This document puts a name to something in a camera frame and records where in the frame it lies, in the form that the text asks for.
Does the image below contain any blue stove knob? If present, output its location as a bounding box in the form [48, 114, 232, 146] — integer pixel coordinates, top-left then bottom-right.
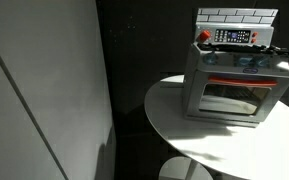
[238, 55, 254, 67]
[253, 55, 271, 68]
[202, 51, 218, 66]

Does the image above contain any big red stove knob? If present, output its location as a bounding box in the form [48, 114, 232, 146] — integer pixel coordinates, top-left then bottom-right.
[197, 29, 212, 44]

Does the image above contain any grey toy stove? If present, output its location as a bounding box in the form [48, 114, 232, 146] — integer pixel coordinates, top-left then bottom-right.
[181, 7, 289, 129]

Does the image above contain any black stove burner grate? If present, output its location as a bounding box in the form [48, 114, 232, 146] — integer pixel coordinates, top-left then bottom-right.
[197, 42, 289, 57]

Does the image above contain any white round table base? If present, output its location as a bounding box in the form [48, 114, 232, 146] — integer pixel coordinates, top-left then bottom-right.
[158, 156, 215, 180]

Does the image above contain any red oven door handle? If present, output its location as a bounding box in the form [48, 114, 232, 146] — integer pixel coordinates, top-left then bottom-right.
[207, 75, 279, 88]

